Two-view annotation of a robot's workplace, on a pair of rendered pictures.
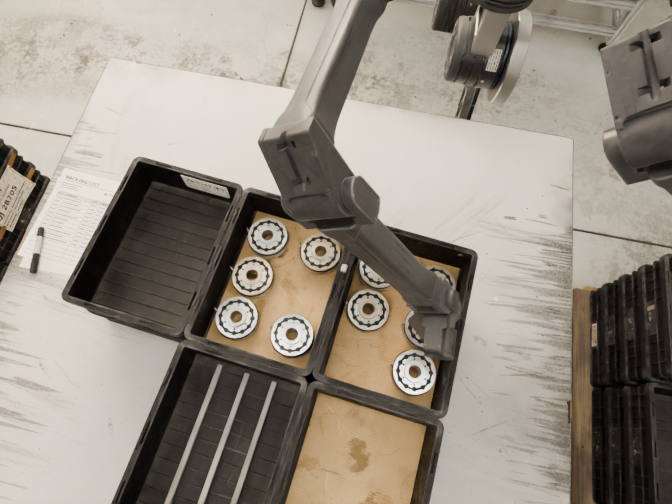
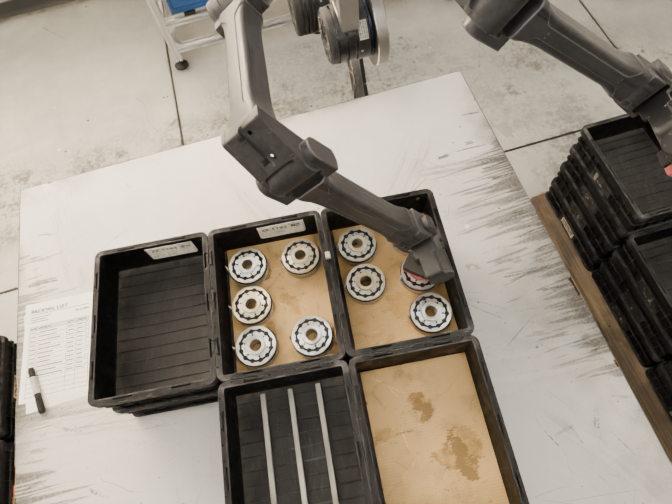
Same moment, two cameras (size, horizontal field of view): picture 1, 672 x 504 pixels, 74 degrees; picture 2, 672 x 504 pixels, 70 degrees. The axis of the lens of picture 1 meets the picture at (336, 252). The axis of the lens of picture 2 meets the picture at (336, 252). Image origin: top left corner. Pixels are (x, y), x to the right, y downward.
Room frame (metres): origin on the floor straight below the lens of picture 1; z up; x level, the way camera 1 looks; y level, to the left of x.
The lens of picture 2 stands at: (-0.17, 0.08, 2.02)
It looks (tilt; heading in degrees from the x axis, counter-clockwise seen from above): 64 degrees down; 347
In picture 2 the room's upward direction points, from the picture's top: 11 degrees counter-clockwise
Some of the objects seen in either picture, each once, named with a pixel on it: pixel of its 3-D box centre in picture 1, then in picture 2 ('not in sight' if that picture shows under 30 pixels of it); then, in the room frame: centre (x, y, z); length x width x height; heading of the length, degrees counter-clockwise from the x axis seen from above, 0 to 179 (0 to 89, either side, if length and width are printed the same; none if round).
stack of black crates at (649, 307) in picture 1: (665, 333); (620, 194); (0.35, -1.19, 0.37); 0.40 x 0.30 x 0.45; 172
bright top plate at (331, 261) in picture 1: (320, 252); (300, 256); (0.40, 0.04, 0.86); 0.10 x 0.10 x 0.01
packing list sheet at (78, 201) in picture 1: (73, 221); (58, 347); (0.50, 0.78, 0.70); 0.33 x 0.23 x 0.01; 172
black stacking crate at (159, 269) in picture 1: (165, 248); (161, 320); (0.38, 0.43, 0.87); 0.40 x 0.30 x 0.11; 167
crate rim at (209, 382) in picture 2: (158, 241); (153, 314); (0.38, 0.43, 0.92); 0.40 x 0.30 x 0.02; 167
